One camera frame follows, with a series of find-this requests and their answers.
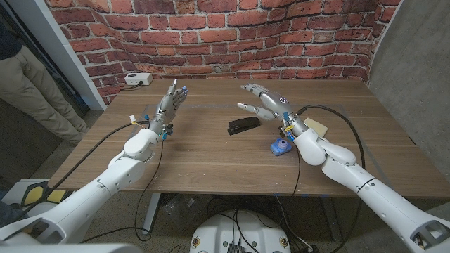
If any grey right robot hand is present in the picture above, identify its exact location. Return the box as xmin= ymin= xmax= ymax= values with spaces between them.
xmin=236 ymin=83 xmax=310 ymax=138

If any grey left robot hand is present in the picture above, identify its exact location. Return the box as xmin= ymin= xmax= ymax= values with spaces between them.
xmin=148 ymin=78 xmax=189 ymax=136

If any black stapler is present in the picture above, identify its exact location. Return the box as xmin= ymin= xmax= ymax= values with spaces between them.
xmin=226 ymin=116 xmax=262 ymax=136

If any white power box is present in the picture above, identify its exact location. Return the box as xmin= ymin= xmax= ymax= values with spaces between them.
xmin=124 ymin=72 xmax=154 ymax=86

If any beige sponge pad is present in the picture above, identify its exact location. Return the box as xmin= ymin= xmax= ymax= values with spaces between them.
xmin=303 ymin=117 xmax=329 ymax=138

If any printed red brick backdrop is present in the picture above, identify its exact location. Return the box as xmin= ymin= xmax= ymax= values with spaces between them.
xmin=44 ymin=0 xmax=401 ymax=106

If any white table leg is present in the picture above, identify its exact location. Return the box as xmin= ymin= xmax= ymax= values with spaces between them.
xmin=141 ymin=192 xmax=162 ymax=236

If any clear plastic bag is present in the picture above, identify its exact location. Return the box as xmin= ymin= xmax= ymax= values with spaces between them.
xmin=160 ymin=194 xmax=212 ymax=233

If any grey table leg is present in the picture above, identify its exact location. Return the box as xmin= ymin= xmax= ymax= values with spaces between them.
xmin=318 ymin=196 xmax=343 ymax=242

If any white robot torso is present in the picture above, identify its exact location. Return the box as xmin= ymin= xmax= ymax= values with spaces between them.
xmin=188 ymin=209 xmax=292 ymax=253

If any person in khaki trousers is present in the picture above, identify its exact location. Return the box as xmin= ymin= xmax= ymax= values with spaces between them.
xmin=0 ymin=19 xmax=89 ymax=145

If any yellow and black floor mat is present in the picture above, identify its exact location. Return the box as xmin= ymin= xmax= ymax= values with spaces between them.
xmin=8 ymin=179 xmax=70 ymax=209

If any person in blue jeans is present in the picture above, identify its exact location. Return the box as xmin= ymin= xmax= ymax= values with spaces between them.
xmin=0 ymin=200 xmax=23 ymax=228

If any black power box cable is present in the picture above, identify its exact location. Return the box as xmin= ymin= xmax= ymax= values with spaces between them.
xmin=120 ymin=82 xmax=144 ymax=92

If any blue toy camera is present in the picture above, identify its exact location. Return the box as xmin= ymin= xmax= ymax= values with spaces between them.
xmin=269 ymin=136 xmax=293 ymax=157

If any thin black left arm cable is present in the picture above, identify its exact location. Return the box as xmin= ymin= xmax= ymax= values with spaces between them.
xmin=79 ymin=138 xmax=165 ymax=244

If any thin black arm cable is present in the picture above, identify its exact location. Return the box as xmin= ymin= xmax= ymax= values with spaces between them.
xmin=292 ymin=149 xmax=302 ymax=197
xmin=79 ymin=138 xmax=165 ymax=244

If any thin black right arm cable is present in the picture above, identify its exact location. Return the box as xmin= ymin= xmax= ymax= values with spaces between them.
xmin=292 ymin=149 xmax=302 ymax=197

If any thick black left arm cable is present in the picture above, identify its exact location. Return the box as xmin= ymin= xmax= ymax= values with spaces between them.
xmin=19 ymin=120 xmax=151 ymax=214

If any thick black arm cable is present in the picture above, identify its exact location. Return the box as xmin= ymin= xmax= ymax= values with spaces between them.
xmin=19 ymin=120 xmax=151 ymax=214
xmin=296 ymin=104 xmax=366 ymax=253

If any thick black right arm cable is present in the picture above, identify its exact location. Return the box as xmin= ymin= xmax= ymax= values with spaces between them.
xmin=296 ymin=104 xmax=366 ymax=253

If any white wall pillar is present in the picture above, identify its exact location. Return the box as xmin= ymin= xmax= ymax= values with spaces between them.
xmin=6 ymin=0 xmax=108 ymax=111

